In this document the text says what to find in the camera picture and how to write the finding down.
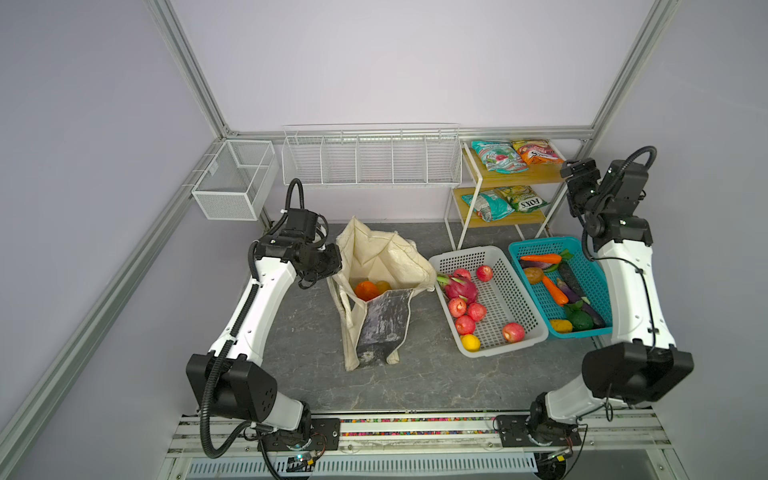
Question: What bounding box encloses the orange snack bag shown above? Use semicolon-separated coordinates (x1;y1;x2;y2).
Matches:
512;140;564;166

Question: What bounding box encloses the teal snack bag top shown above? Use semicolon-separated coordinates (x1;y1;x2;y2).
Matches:
471;141;528;174

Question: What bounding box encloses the teal snack bag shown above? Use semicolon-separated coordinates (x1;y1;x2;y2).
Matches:
471;141;528;174
461;190;515;223

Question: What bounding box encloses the cream canvas grocery bag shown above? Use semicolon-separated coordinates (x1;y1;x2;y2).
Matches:
328;218;436;371

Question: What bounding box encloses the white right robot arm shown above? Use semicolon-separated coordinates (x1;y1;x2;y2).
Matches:
525;146;694;446

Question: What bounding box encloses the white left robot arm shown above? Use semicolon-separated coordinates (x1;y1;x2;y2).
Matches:
186;178;342;459

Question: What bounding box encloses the green snack bag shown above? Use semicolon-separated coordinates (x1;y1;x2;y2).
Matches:
497;185;548;213

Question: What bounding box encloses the teal snack bag lower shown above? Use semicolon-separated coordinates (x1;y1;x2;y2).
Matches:
461;190;515;223

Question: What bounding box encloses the teal plastic vegetable basket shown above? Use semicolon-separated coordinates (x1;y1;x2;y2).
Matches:
508;237;612;339

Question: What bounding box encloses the two-tier wooden shelf rack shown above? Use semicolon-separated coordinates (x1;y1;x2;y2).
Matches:
443;140;566;250

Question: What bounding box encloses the orange carrot top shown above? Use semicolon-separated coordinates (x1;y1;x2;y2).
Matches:
519;250;573;265

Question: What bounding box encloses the dark purple eggplant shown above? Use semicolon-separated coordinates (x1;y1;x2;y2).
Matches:
558;261;607;328

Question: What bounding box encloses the white mesh box basket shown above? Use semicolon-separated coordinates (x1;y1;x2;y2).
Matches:
192;140;279;221

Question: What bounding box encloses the green avocado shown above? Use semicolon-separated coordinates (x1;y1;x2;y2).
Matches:
567;310;595;332

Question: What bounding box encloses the pink dragon fruit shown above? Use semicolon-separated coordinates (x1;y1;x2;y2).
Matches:
436;268;478;304

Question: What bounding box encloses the red apple in basket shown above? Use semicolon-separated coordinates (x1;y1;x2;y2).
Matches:
447;297;467;319

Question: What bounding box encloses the white plastic fruit basket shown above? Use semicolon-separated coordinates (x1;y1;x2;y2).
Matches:
429;246;549;358

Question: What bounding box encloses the yellow lemon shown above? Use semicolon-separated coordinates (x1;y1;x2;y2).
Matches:
460;334;482;352

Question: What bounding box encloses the white wire wall basket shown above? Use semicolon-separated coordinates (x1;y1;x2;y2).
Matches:
281;123;462;187

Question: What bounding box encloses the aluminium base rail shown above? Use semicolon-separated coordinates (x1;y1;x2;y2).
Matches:
158;409;687;479

